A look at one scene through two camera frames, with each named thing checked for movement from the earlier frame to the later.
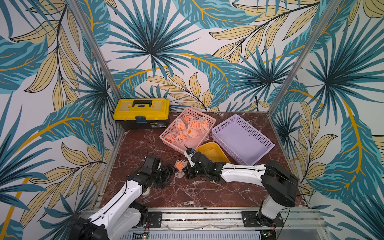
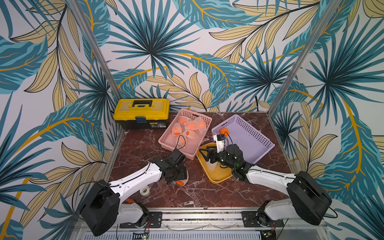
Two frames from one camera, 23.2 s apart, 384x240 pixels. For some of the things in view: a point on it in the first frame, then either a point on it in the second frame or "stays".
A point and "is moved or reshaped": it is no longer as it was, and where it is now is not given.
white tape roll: [147, 192] stays
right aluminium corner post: [305, 56] stays
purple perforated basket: [241, 140] stays
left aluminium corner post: [96, 49] stays
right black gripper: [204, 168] to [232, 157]
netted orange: [180, 164] is moved or reshaped
